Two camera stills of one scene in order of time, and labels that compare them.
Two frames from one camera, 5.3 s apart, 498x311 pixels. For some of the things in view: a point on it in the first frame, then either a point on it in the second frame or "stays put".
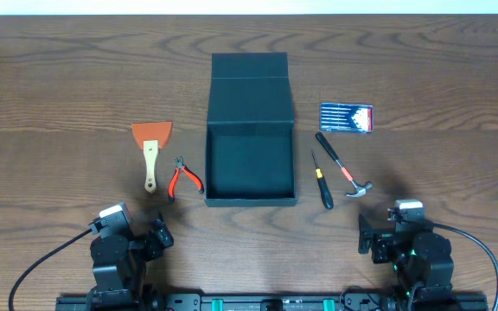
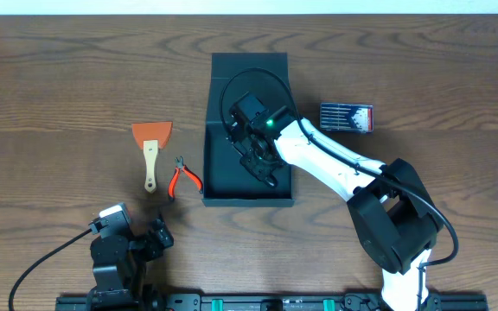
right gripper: [378, 239] → [258, 175]
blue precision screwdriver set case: [346, 117] stays put
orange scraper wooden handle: [151, 136] stays put
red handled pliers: [181, 166] stays put
